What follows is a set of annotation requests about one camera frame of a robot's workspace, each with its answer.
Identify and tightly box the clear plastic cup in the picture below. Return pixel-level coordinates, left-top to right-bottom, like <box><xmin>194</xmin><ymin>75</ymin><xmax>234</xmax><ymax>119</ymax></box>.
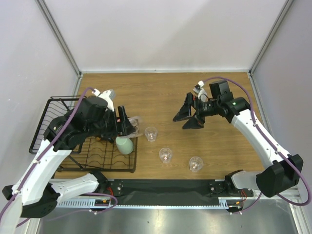
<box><xmin>189</xmin><ymin>156</ymin><xmax>203</xmax><ymax>172</ymax></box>
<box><xmin>144</xmin><ymin>127</ymin><xmax>158</xmax><ymax>142</ymax></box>
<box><xmin>159</xmin><ymin>148</ymin><xmax>173</xmax><ymax>163</ymax></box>

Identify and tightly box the clear faceted glass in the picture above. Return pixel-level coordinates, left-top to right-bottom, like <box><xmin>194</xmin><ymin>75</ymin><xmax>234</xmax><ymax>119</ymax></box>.
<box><xmin>128</xmin><ymin>116</ymin><xmax>143</xmax><ymax>138</ymax></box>

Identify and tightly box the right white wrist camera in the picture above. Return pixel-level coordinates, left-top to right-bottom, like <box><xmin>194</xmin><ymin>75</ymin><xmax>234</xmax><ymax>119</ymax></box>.
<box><xmin>193</xmin><ymin>80</ymin><xmax>209</xmax><ymax>102</ymax></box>

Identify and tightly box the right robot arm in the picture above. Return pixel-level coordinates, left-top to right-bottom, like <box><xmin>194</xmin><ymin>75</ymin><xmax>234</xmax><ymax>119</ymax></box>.
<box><xmin>173</xmin><ymin>80</ymin><xmax>303</xmax><ymax>197</ymax></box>

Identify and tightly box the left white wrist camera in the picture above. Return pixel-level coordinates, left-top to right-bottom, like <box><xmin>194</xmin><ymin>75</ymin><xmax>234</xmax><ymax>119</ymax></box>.
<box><xmin>92</xmin><ymin>89</ymin><xmax>116</xmax><ymax>112</ymax></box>

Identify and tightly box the pale green cup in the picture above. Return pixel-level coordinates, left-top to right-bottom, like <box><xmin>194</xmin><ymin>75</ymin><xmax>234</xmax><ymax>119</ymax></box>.
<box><xmin>116</xmin><ymin>137</ymin><xmax>134</xmax><ymax>155</ymax></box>

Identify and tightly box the black wire dish rack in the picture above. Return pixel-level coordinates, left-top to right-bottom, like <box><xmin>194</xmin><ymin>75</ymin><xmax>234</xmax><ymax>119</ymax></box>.
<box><xmin>29</xmin><ymin>96</ymin><xmax>137</xmax><ymax>173</ymax></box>

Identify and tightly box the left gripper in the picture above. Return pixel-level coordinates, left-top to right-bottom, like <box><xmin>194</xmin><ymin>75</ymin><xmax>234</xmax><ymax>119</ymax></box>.
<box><xmin>86</xmin><ymin>105</ymin><xmax>135</xmax><ymax>138</ymax></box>

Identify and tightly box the white slotted cable duct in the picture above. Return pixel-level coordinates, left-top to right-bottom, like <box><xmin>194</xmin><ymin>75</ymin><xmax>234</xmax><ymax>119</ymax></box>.
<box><xmin>57</xmin><ymin>197</ymin><xmax>245</xmax><ymax>210</ymax></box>

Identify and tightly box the aluminium frame rail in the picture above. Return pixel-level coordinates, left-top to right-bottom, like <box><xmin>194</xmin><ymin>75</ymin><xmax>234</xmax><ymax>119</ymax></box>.
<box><xmin>34</xmin><ymin>0</ymin><xmax>82</xmax><ymax>76</ymax></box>

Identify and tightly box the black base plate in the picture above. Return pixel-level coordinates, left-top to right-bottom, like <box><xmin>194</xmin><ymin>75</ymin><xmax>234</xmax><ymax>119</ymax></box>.
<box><xmin>108</xmin><ymin>179</ymin><xmax>254</xmax><ymax>201</ymax></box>

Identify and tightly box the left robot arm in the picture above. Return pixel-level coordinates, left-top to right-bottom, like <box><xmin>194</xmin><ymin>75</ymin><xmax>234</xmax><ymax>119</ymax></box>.
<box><xmin>2</xmin><ymin>94</ymin><xmax>135</xmax><ymax>218</ymax></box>

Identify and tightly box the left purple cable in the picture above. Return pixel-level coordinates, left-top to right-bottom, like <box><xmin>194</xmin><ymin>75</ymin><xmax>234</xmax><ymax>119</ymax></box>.
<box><xmin>0</xmin><ymin>87</ymin><xmax>98</xmax><ymax>227</ymax></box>

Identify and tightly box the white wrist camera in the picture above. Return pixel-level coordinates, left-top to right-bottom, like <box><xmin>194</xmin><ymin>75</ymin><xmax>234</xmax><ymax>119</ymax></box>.
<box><xmin>92</xmin><ymin>89</ymin><xmax>116</xmax><ymax>112</ymax></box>
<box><xmin>193</xmin><ymin>80</ymin><xmax>209</xmax><ymax>102</ymax></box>

